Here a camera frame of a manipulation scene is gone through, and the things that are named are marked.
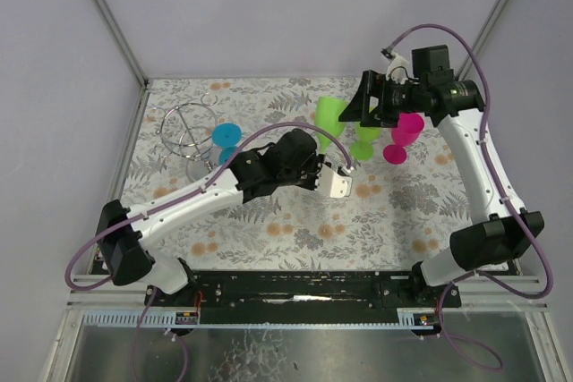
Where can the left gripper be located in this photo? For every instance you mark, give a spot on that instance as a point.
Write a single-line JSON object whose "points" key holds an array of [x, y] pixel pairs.
{"points": [[311, 172]]}

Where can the left aluminium frame post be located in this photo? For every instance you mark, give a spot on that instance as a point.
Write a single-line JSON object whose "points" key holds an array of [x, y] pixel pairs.
{"points": [[121, 43]]}

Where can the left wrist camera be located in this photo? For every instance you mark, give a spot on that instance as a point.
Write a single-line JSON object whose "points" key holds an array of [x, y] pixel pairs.
{"points": [[335, 184]]}

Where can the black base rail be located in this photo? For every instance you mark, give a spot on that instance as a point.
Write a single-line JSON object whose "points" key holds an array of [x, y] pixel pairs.
{"points": [[300, 290]]}

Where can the pink wine glass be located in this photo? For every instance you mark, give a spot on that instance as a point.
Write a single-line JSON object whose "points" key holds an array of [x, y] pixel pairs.
{"points": [[409, 128]]}

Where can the white cable duct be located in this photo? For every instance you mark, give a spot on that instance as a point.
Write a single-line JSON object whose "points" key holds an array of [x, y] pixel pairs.
{"points": [[263, 316]]}

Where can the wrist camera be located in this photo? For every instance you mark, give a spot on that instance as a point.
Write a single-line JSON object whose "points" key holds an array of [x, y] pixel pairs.
{"points": [[397, 70], [335, 184]]}

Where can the floral tablecloth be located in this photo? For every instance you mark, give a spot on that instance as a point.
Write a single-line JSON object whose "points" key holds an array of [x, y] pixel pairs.
{"points": [[395, 216]]}

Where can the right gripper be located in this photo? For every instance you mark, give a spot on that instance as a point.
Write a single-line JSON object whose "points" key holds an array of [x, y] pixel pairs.
{"points": [[373, 98]]}

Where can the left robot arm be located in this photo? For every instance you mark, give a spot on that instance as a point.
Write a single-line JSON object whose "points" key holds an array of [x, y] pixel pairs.
{"points": [[128, 248]]}

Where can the aluminium frame post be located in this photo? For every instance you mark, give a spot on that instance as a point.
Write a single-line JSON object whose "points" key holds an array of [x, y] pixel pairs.
{"points": [[121, 43], [501, 6]]}

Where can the chrome wine glass rack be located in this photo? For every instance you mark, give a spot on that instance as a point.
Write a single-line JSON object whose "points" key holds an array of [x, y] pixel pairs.
{"points": [[185, 133]]}

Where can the right aluminium frame post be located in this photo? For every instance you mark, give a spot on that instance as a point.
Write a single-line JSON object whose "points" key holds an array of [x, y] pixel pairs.
{"points": [[501, 6]]}

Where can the green wine glass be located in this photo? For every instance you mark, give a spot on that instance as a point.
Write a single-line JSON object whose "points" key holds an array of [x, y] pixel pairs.
{"points": [[362, 149], [327, 112]]}

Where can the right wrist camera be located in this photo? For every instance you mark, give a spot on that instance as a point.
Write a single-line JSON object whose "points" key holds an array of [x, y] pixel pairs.
{"points": [[397, 70]]}

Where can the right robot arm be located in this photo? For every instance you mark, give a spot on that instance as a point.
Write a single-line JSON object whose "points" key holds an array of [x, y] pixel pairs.
{"points": [[502, 227]]}

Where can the blue wine glass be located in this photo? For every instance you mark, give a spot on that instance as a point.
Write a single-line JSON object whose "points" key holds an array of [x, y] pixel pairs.
{"points": [[226, 137]]}

